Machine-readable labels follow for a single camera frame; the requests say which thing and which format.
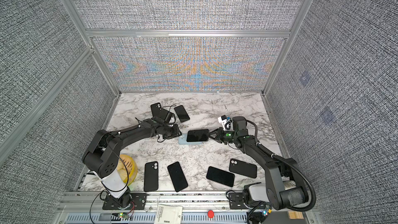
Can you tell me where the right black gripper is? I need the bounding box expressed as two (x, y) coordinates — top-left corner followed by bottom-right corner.
(207, 128), (238, 144)

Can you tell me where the black phone screen up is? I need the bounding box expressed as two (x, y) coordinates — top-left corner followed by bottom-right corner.
(186, 129), (209, 143)

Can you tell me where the light blue phone case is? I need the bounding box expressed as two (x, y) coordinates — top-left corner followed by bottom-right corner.
(178, 133), (203, 145)

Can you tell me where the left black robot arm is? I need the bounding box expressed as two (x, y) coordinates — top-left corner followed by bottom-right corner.
(82, 117), (182, 199)

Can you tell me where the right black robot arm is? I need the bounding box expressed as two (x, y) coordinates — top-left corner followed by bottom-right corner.
(208, 116), (317, 212)

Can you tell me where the black phone far centre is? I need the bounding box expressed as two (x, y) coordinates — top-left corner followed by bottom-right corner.
(174, 105), (190, 123)

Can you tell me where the black phone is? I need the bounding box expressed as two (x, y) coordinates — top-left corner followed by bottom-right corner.
(206, 167), (235, 187)
(174, 105), (190, 123)
(167, 162), (188, 192)

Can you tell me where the black case far left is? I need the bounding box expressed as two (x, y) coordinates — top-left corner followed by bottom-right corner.
(150, 103), (167, 120)

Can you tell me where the black case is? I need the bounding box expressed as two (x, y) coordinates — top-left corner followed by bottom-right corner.
(144, 161), (159, 192)
(150, 103), (167, 120)
(229, 159), (258, 178)

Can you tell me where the black phone near right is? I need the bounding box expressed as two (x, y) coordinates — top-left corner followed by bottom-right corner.
(206, 167), (235, 187)

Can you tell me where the black case near right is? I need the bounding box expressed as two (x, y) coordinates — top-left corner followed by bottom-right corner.
(229, 159), (258, 178)

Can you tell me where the black phone near centre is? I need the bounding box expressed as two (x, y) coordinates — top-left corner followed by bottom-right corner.
(167, 162), (188, 192)

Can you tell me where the black case near left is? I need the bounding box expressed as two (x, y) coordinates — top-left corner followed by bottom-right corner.
(144, 161), (159, 192)

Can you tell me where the yellow tape roll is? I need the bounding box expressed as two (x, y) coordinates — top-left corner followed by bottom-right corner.
(117, 154), (138, 186)

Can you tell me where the red emergency button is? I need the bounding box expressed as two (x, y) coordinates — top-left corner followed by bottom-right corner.
(207, 210), (215, 219)

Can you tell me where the white paper label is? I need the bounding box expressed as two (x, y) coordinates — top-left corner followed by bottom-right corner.
(154, 204), (183, 224)

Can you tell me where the wooden block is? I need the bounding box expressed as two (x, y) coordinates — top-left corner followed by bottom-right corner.
(288, 211), (304, 220)

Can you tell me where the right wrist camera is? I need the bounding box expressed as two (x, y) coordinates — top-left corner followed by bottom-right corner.
(218, 115), (233, 131)

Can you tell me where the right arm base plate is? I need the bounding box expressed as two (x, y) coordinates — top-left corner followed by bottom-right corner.
(227, 191), (249, 210)

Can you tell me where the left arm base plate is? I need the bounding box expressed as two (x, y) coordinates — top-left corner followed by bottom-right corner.
(102, 193), (148, 211)

